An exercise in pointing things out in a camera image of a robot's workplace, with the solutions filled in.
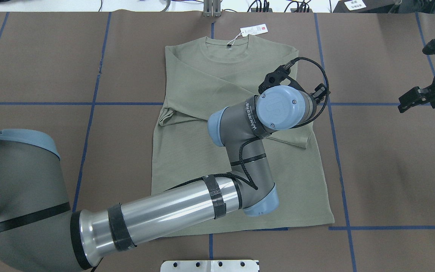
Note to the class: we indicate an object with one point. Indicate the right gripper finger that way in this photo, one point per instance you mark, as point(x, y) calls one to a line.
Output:
point(415, 96)

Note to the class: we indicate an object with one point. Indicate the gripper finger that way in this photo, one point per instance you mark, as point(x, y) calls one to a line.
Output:
point(321, 94)

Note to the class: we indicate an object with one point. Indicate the olive green long-sleeve shirt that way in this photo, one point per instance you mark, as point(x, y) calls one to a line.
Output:
point(204, 121)

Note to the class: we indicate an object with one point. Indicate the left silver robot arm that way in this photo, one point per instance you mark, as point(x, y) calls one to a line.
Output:
point(106, 159)

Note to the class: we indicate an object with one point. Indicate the black box on table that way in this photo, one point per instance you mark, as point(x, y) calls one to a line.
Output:
point(366, 6)

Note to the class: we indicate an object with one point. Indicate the white shirt price tag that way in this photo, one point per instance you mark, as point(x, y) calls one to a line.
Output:
point(253, 30)

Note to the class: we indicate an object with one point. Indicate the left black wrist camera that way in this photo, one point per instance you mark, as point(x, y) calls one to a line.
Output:
point(276, 77)

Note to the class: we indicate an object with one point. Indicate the aluminium frame post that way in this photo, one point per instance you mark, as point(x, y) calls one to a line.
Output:
point(212, 8)

